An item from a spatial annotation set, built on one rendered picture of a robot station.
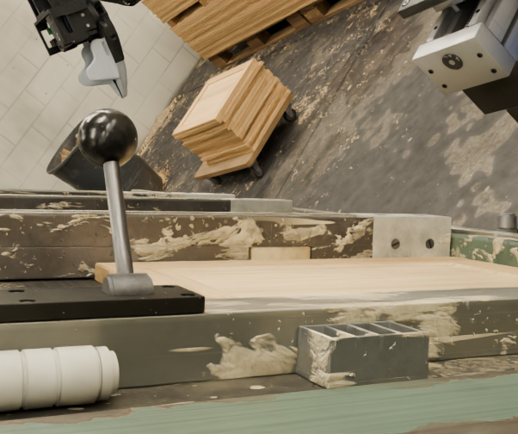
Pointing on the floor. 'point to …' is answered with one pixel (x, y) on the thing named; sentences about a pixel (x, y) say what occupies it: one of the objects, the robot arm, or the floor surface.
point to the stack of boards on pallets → (238, 22)
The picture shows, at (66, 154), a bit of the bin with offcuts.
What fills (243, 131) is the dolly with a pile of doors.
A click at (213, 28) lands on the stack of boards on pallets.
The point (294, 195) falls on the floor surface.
